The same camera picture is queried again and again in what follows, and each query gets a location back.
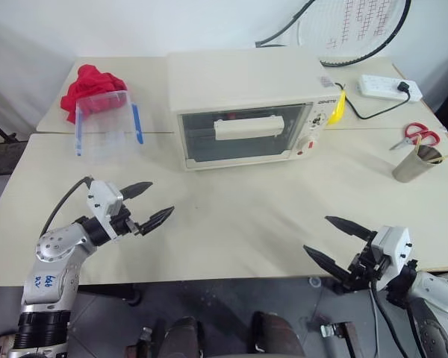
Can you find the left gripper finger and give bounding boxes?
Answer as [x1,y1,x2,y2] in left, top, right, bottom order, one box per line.
[137,205,176,237]
[119,181,155,200]

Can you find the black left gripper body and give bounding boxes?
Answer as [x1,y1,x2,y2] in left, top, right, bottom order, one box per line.
[110,207,141,237]

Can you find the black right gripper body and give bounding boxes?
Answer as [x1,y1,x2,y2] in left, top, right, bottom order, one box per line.
[345,231,391,294]

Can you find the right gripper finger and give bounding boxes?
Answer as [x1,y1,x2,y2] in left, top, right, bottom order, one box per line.
[302,244,354,285]
[324,215,376,244]

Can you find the cream toaster oven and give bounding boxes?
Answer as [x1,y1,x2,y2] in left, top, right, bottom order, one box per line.
[165,51,346,173]

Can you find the metal clamp under table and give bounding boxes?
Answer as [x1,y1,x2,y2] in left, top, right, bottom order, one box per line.
[318,321,364,358]

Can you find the clear box with blue clips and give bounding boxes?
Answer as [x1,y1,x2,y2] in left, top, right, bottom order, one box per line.
[73,89,145,166]

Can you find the steel cup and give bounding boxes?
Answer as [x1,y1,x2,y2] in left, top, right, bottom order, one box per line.
[391,145,444,184]

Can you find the dark rounded shape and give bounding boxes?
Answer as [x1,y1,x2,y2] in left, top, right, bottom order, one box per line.
[250,310,308,358]
[159,315,207,358]

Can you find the red cloth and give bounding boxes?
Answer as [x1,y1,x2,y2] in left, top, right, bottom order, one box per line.
[60,63,129,124]

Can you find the white power strip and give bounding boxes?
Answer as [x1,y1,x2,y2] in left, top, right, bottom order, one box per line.
[355,74,423,102]

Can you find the black framed racket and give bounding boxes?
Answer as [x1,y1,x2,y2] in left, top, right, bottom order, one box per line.
[255,0,414,69]

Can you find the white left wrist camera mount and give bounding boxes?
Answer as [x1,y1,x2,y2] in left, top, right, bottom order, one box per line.
[86,180,125,240]

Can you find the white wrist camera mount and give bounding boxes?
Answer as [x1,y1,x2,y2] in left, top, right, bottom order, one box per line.
[370,224,412,290]
[86,180,125,240]

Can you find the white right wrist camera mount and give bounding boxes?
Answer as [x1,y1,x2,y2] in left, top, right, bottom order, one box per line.
[370,224,412,290]

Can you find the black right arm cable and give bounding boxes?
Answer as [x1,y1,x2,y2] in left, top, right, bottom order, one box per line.
[369,277,429,358]

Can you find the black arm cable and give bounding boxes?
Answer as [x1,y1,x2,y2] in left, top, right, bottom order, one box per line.
[369,277,429,358]
[39,176,95,239]

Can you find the grey thin cable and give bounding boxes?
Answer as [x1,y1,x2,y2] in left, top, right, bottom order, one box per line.
[369,289,382,358]

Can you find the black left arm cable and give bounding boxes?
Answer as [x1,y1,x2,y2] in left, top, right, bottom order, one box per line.
[39,176,95,239]

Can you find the black table frame bar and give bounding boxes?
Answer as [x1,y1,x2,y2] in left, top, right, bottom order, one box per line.
[77,282,143,307]

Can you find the black power cord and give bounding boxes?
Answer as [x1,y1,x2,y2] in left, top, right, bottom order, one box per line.
[333,81,412,121]

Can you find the red handled scissors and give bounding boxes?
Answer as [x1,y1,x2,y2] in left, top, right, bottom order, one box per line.
[388,122,441,151]

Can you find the yellow cable tag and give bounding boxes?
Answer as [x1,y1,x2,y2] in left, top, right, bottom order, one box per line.
[326,88,348,126]

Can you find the cream oven door handle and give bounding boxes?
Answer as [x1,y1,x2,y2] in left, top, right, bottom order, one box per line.
[213,115,285,142]

